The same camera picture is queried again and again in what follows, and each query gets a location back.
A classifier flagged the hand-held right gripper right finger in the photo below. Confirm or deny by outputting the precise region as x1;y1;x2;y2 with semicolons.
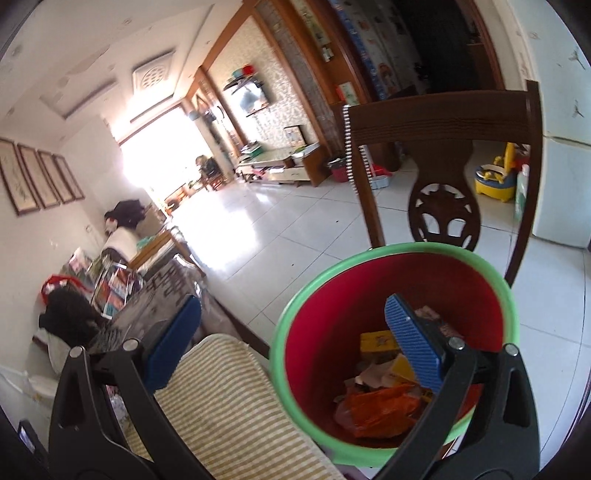
369;294;542;480

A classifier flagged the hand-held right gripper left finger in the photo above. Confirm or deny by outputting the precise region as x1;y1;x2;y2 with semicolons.
48;294;204;480

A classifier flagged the orange plastic wrapper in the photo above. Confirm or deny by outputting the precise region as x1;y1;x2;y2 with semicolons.
334;384;424;439

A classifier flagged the red bucket with green rim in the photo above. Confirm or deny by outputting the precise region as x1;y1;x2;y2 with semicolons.
269;242;518;468

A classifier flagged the grey patterned table cover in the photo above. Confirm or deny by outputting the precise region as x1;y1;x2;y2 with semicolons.
87;255;207;357

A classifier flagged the pile of magazines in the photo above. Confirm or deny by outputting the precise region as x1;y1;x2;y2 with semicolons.
91;262;140;320

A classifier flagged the striped beige mat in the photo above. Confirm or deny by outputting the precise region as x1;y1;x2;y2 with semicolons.
124;333;348;480

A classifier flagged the white cloth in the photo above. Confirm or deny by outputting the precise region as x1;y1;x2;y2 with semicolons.
27;331;75;398

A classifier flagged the large black bag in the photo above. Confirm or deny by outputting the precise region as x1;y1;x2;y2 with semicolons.
38;287;106;348

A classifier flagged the white cushion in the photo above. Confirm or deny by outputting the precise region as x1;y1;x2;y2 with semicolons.
103;225;149;265

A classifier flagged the red bag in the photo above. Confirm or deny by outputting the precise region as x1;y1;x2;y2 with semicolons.
41;274;89;306

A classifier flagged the small black bag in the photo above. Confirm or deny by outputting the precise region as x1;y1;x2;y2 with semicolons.
104;199;147;230

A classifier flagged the grey plastic basket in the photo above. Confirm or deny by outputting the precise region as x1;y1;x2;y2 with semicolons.
368;163;394;191

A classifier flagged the small wooden armchair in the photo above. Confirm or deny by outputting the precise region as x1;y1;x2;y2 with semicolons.
198;154;228;193

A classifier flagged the yellow potty chair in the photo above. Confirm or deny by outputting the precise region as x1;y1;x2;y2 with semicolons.
474;141;530;204

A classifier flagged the small red waste bin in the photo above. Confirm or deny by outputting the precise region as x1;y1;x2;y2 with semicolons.
327;157;350;184

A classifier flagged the white television cabinet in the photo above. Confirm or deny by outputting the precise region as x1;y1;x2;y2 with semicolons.
235;142;325;186

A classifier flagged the dark wooden chair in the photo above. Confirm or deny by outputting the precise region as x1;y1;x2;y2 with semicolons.
342;79;544;290

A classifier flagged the square ceiling light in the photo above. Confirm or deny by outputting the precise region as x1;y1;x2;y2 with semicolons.
132;56;175;94

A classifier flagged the wooden display shelf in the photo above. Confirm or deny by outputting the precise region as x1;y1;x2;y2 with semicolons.
249;0;376;188

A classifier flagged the wooden sofa frame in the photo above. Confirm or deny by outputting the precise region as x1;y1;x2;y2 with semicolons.
128;225;195;278

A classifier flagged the framed wall picture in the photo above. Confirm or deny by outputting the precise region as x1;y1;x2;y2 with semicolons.
0;137;40;217
17;143;61;210
37;150;75;204
52;154;86;200

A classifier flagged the silver bead chain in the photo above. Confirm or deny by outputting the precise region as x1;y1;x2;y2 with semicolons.
344;104;371;195

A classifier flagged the wall television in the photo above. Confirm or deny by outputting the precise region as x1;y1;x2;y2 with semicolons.
223;80;270;117

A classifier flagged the colourful wall chart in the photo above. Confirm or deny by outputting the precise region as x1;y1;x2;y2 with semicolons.
331;0;403;101

